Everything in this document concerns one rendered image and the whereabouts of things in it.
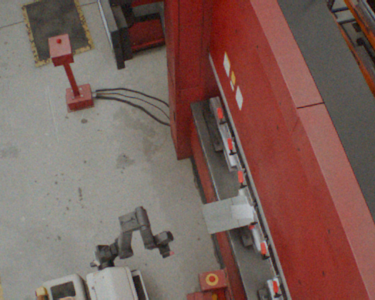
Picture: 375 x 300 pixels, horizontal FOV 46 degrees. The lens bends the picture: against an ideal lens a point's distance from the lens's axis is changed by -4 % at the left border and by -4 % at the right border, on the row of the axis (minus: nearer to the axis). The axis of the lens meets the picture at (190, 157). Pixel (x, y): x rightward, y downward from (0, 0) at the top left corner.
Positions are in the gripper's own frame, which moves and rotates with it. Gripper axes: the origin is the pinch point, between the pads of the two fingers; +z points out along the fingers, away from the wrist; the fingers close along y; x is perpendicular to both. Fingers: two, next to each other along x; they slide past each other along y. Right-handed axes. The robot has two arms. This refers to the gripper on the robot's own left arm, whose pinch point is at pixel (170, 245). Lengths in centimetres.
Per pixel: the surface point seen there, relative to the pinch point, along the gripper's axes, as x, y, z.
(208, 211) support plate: -24.5, 12.8, 12.0
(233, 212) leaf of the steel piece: -36.5, 7.5, 17.9
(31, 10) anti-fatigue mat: 101, 305, 59
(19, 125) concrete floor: 129, 170, 46
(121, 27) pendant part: -32, 111, -48
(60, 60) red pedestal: 45, 168, 5
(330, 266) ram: -86, -50, -73
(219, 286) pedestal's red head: -9.3, -27.6, 29.2
